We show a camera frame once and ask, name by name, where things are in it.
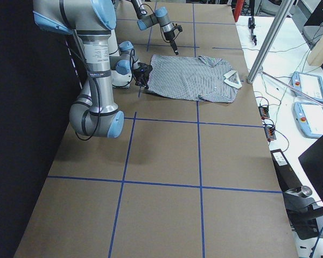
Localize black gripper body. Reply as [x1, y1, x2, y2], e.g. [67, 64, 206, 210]
[161, 23, 182, 46]
[134, 62, 153, 87]

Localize navy white striped polo shirt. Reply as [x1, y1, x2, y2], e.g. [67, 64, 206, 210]
[148, 55, 242, 103]

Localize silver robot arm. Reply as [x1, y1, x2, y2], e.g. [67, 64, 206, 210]
[131, 0, 182, 55]
[33, 1, 152, 141]

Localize red cylinder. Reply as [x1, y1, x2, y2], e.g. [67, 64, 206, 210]
[234, 0, 244, 22]

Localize black tripod stick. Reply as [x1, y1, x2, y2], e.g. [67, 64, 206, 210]
[248, 0, 257, 46]

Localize far blue teach pendant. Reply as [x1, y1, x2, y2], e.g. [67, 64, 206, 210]
[291, 71, 323, 103]

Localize blue teach pendant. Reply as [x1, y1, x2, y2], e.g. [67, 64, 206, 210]
[293, 102, 323, 139]
[291, 71, 323, 103]

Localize near blue teach pendant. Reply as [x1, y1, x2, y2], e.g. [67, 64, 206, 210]
[293, 102, 323, 139]

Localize black power box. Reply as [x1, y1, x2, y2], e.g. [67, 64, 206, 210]
[270, 149, 302, 192]

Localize black monitor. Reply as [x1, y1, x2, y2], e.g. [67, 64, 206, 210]
[298, 135, 323, 202]

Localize aluminium frame post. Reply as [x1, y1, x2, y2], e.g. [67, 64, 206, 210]
[247, 0, 297, 84]

